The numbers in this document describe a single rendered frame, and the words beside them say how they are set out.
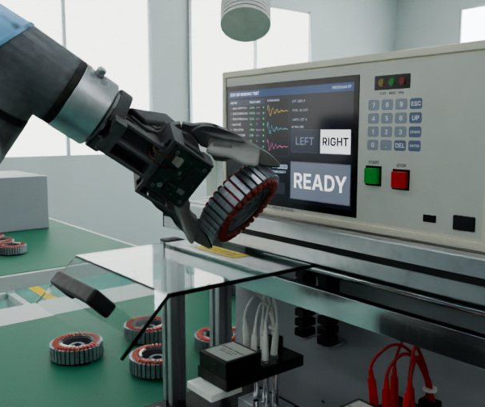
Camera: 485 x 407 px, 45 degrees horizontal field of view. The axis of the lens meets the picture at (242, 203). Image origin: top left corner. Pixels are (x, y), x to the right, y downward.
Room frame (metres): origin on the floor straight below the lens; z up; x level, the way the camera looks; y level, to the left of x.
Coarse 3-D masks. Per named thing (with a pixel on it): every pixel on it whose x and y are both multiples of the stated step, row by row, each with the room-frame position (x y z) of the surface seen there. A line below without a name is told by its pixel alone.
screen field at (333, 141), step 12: (300, 132) 0.76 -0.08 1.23; (312, 132) 0.75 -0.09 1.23; (324, 132) 0.73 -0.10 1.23; (336, 132) 0.71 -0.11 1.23; (348, 132) 0.70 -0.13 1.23; (300, 144) 0.76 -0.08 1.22; (312, 144) 0.75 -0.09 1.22; (324, 144) 0.73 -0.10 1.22; (336, 144) 0.71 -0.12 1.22; (348, 144) 0.70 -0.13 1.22
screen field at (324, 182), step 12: (300, 168) 0.76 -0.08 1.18; (312, 168) 0.74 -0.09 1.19; (324, 168) 0.73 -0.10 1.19; (336, 168) 0.71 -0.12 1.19; (348, 168) 0.70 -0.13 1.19; (300, 180) 0.76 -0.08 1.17; (312, 180) 0.74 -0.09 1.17; (324, 180) 0.73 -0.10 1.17; (336, 180) 0.71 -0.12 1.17; (348, 180) 0.70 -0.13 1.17; (300, 192) 0.76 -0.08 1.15; (312, 192) 0.74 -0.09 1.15; (324, 192) 0.73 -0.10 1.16; (336, 192) 0.71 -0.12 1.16; (348, 192) 0.70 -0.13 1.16; (348, 204) 0.70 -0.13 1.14
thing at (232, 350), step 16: (208, 352) 0.79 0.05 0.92; (224, 352) 0.79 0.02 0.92; (240, 352) 0.79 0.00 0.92; (256, 352) 0.79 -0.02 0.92; (288, 352) 0.85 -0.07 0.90; (208, 368) 0.78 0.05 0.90; (224, 368) 0.75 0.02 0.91; (240, 368) 0.77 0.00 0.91; (256, 368) 0.79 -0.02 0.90; (272, 368) 0.80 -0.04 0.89; (288, 368) 0.82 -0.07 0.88; (192, 384) 0.77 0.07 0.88; (208, 384) 0.77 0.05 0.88; (224, 384) 0.75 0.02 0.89; (240, 384) 0.76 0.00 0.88; (256, 384) 0.85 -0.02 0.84; (272, 384) 0.82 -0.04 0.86; (208, 400) 0.74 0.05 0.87; (272, 400) 0.82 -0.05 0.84
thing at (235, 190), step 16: (240, 176) 0.67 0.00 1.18; (256, 176) 0.67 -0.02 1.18; (272, 176) 0.68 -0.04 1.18; (224, 192) 0.66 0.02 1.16; (240, 192) 0.66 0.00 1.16; (256, 192) 0.66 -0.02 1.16; (272, 192) 0.72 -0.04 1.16; (208, 208) 0.66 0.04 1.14; (224, 208) 0.65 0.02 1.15; (240, 208) 0.66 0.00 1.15; (256, 208) 0.73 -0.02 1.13; (208, 224) 0.67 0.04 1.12; (224, 224) 0.66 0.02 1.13; (240, 224) 0.73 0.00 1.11; (224, 240) 0.70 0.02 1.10
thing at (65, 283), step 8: (56, 272) 0.69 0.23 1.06; (56, 280) 0.68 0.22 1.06; (64, 280) 0.66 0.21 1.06; (72, 280) 0.65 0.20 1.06; (64, 288) 0.65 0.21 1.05; (72, 288) 0.64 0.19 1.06; (80, 288) 0.63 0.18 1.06; (88, 288) 0.62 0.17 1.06; (72, 296) 0.69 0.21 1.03; (80, 296) 0.62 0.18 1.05; (88, 296) 0.61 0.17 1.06; (96, 296) 0.61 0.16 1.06; (104, 296) 0.62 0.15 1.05; (88, 304) 0.61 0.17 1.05; (96, 304) 0.61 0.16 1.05; (104, 304) 0.61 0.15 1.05; (112, 304) 0.62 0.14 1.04; (96, 312) 0.62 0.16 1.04; (104, 312) 0.61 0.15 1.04
